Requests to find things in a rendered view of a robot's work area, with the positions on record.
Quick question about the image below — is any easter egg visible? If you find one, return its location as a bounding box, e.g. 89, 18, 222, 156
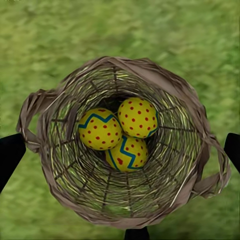
77, 107, 123, 152
116, 96, 161, 139
103, 131, 150, 173

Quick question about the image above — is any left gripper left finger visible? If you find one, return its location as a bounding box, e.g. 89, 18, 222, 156
0, 133, 26, 193

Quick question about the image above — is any wicker basket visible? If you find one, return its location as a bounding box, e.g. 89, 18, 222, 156
15, 56, 232, 230

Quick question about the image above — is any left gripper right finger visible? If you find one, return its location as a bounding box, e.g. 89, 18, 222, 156
224, 133, 240, 173

